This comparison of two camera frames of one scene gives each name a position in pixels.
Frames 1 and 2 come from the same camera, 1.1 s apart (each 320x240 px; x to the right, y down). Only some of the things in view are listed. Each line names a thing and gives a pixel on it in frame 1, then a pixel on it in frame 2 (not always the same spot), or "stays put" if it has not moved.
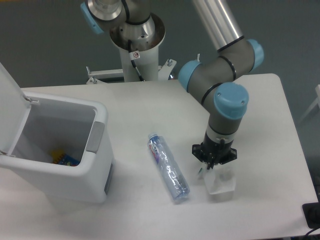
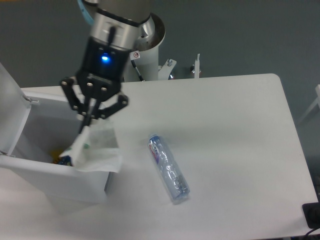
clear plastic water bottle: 173,172 stays put
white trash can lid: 14,109 stays put
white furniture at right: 317,101 stays put
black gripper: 214,151 -> 101,77
